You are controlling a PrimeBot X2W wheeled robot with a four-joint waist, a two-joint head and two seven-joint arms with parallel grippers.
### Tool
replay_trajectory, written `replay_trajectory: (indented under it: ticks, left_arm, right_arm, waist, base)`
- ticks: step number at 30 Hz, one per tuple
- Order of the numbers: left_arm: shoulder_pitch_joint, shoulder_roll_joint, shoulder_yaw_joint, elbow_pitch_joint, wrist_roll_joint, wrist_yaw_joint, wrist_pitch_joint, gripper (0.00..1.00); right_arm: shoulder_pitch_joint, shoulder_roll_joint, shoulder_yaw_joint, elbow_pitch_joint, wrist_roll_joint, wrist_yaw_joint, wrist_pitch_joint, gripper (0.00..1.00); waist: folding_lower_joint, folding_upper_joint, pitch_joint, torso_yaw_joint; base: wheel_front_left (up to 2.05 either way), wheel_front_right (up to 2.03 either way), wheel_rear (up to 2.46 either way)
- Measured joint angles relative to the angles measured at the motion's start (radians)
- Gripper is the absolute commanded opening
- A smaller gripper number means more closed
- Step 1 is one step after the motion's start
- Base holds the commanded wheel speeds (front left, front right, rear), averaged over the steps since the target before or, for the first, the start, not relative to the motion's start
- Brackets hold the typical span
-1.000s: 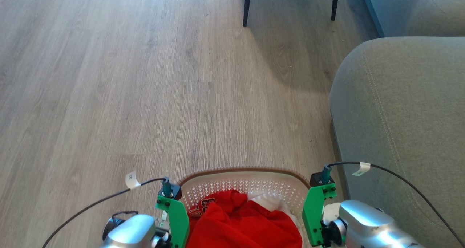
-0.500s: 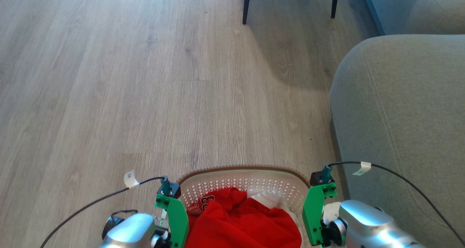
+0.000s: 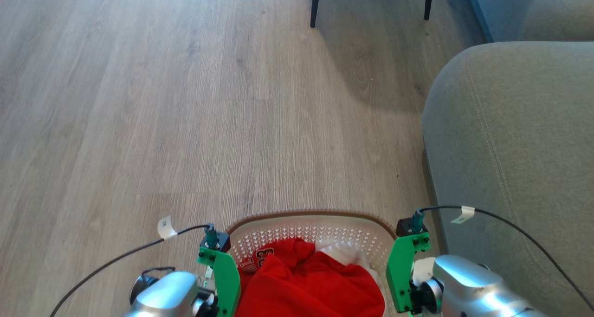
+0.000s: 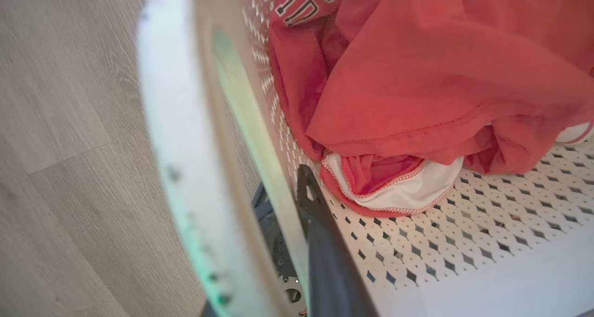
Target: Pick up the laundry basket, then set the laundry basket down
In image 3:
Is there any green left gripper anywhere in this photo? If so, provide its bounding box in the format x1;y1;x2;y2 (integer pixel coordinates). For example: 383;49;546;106
196;246;242;317

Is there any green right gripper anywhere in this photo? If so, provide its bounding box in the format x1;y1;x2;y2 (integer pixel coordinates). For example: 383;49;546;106
386;232;433;314

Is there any white laundry basket brown rim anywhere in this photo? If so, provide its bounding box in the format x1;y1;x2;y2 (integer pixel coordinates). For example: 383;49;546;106
225;209;400;317

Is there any red garment with white print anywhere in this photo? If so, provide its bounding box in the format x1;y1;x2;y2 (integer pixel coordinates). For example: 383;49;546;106
234;237;386;317

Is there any grey fabric sofa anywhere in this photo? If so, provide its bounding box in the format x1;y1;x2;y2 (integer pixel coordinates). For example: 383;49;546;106
421;41;594;317

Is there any blue-grey sofa section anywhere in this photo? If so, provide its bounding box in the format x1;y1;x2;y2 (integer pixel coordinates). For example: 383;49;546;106
464;0;594;43

